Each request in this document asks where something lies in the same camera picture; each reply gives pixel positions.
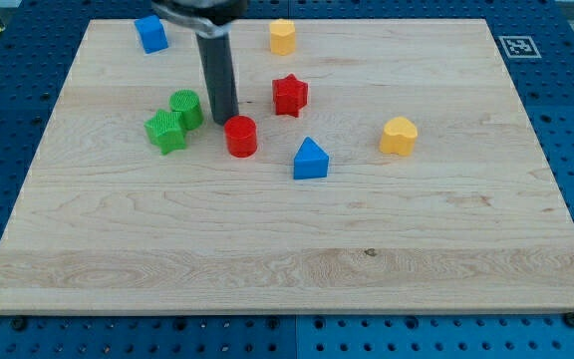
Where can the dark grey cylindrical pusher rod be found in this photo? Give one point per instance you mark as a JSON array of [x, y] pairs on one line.
[[218, 72]]

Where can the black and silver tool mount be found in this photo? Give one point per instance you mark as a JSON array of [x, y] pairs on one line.
[[206, 18]]

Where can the red star block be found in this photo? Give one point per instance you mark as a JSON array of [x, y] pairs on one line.
[[290, 95]]

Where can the green star block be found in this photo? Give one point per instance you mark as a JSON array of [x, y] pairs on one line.
[[165, 131]]

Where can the blue triangle block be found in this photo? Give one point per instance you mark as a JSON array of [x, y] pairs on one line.
[[310, 162]]

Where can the green cylinder block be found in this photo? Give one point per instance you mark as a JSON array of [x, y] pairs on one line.
[[187, 104]]

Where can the blue cube block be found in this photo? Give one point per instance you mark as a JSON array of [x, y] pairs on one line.
[[151, 33]]

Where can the yellow pentagon block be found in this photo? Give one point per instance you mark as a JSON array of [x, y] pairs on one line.
[[282, 37]]

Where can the red cylinder block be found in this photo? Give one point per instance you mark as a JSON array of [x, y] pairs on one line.
[[240, 136]]

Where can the yellow heart block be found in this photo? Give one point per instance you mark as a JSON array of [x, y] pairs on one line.
[[398, 137]]

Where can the white fiducial marker tag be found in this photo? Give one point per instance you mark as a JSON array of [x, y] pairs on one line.
[[519, 47]]

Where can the light wooden board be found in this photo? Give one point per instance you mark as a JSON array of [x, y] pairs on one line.
[[472, 221]]

